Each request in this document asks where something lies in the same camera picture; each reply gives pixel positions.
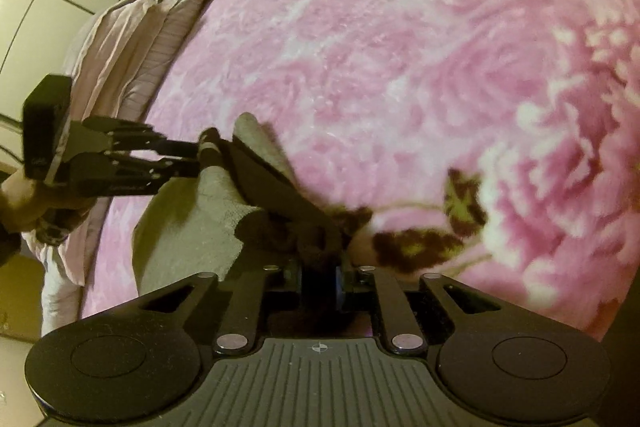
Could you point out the black and grey garment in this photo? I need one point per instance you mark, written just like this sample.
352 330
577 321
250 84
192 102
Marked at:
200 227

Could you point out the person's left hand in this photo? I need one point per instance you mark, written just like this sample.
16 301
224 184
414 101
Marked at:
25 202

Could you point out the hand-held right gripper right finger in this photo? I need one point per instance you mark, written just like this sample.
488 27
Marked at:
340 288

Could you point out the pale pink striped bedsheet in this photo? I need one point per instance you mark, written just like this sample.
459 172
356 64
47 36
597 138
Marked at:
135 42

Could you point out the pink floral blanket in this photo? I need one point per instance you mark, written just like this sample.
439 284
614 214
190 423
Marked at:
400 82

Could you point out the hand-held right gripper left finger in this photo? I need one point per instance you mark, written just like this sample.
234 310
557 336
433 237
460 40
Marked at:
250 307

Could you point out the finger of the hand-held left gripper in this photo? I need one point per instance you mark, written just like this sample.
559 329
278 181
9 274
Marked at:
125 174
135 134

